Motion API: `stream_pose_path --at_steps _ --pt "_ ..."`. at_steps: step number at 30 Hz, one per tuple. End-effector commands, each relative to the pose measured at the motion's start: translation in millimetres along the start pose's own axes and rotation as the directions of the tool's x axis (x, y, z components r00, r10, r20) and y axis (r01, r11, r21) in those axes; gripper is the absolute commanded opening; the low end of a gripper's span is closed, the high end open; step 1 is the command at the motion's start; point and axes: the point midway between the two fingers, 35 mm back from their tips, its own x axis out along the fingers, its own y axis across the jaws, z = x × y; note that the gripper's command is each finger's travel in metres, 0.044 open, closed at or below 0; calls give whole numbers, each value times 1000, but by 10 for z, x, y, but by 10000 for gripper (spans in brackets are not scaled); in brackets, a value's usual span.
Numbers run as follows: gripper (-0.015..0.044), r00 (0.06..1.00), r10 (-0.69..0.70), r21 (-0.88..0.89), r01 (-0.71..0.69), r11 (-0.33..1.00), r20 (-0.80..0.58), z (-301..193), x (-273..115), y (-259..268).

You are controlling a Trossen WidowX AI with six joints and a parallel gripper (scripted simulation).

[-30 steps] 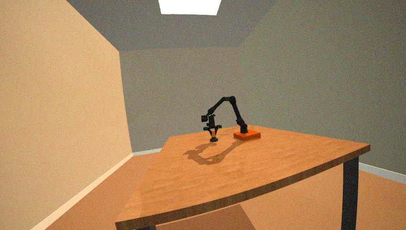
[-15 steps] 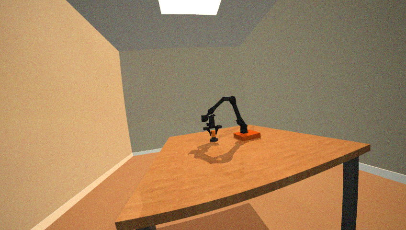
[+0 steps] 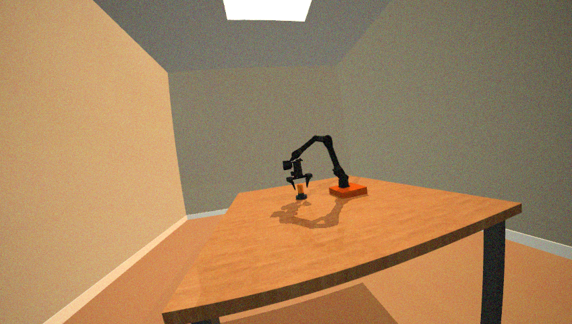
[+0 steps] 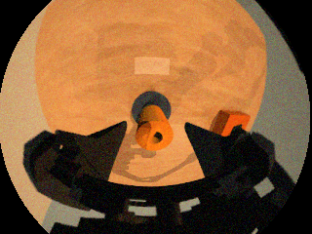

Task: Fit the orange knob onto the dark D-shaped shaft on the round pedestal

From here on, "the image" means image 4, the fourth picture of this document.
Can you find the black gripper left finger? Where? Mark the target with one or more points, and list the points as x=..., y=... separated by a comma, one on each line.
x=99, y=149

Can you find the black round pedestal with short shaft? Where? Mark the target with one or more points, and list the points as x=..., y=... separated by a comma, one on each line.
x=151, y=98

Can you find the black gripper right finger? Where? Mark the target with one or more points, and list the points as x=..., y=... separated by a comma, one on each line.
x=211, y=148

